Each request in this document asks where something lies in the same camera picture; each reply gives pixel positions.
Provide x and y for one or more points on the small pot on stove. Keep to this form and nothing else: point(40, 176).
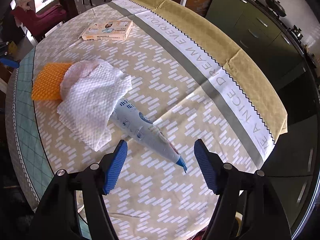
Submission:
point(297, 32)

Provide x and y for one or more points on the white paper towel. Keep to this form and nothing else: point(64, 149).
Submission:
point(90, 91)

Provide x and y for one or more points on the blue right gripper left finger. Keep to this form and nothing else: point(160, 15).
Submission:
point(112, 164)

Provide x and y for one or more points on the grey blue snack wrapper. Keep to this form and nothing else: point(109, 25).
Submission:
point(133, 123)

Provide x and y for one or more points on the black wok with lid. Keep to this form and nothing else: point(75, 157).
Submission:
point(276, 7)

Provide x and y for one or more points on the patterned tablecloth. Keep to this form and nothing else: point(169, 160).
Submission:
point(190, 80)

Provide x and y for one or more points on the green lower kitchen cabinets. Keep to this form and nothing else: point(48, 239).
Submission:
point(262, 37)

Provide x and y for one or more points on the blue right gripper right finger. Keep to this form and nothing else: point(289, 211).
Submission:
point(209, 165)

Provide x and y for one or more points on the red white milk carton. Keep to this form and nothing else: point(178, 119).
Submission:
point(110, 30)

